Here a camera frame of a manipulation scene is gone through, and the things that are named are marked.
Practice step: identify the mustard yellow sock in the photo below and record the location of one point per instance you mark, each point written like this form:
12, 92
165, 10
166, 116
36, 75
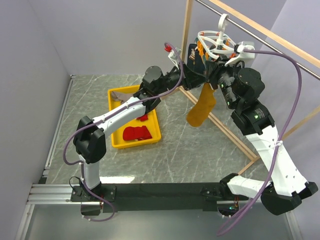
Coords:
200, 111

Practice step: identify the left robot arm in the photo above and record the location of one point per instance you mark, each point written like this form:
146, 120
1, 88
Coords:
90, 141

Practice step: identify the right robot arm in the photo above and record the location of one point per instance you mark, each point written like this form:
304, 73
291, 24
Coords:
241, 87

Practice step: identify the yellow plastic tray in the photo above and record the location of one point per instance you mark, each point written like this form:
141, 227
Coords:
152, 123

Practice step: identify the red white patterned sock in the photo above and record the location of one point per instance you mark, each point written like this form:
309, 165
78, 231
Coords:
142, 118

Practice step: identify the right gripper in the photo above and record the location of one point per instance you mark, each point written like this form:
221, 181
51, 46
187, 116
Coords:
220, 67

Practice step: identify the navy blue hanging sock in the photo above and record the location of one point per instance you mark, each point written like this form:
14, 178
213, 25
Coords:
194, 60

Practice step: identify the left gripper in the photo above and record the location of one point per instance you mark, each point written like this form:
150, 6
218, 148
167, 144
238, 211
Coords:
190, 79

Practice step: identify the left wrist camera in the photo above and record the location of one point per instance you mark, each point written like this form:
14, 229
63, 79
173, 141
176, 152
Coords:
173, 54

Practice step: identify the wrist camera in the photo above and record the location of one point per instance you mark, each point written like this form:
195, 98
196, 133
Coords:
241, 54
173, 54

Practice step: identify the white round clip hanger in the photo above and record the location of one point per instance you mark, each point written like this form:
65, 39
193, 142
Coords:
212, 45

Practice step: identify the metal hanging rod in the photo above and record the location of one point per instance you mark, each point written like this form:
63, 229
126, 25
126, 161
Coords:
264, 31

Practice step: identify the grey sock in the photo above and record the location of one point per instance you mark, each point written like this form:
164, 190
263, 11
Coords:
120, 96

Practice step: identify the aluminium rail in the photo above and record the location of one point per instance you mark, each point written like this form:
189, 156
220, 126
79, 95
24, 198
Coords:
30, 208

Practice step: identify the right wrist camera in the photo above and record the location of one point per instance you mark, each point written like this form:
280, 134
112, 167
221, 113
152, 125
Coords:
241, 54

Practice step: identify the black base bar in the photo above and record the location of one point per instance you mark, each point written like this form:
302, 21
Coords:
156, 196

